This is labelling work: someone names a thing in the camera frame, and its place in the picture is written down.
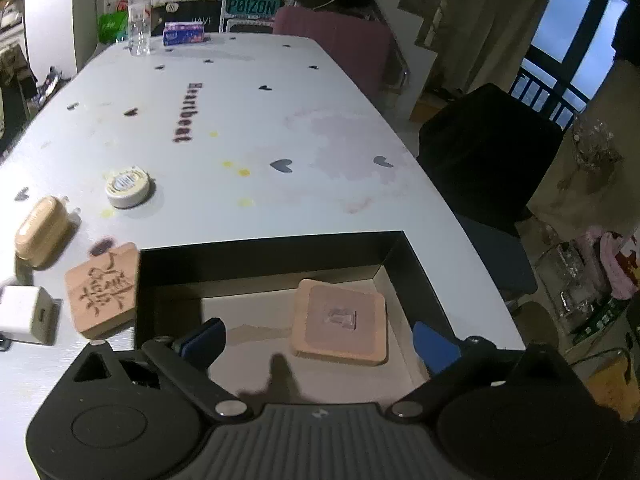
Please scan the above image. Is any clear water bottle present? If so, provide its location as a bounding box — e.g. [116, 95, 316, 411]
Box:
[128, 0, 151, 56]

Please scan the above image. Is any white round tape tin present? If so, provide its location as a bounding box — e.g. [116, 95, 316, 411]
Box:
[105, 166, 151, 209]

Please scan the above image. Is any large white charger block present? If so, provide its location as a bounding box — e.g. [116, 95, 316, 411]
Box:
[0, 285, 54, 344]

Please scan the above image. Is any black office chair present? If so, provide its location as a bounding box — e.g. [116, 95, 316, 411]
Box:
[416, 84, 563, 301]

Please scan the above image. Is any square wooden coaster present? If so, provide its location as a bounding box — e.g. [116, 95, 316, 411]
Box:
[291, 278, 388, 366]

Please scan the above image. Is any blue tissue pack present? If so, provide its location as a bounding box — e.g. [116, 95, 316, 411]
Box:
[163, 22, 205, 47]

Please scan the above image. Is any pink upholstered chair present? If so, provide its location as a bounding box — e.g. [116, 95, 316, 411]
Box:
[273, 6, 393, 104]

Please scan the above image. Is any black cardboard box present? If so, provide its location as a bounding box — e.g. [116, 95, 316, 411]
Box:
[134, 231, 457, 408]

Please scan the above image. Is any teal poizon sign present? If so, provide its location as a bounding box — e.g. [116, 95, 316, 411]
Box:
[224, 0, 283, 18]

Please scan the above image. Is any beige earbuds case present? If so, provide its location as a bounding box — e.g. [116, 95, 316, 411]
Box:
[15, 196, 70, 268]

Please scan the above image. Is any green shopping bag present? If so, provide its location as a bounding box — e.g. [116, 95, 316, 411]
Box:
[98, 11, 128, 44]

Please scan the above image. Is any carved wooden coaster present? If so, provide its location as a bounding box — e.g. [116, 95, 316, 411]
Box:
[65, 243, 140, 339]

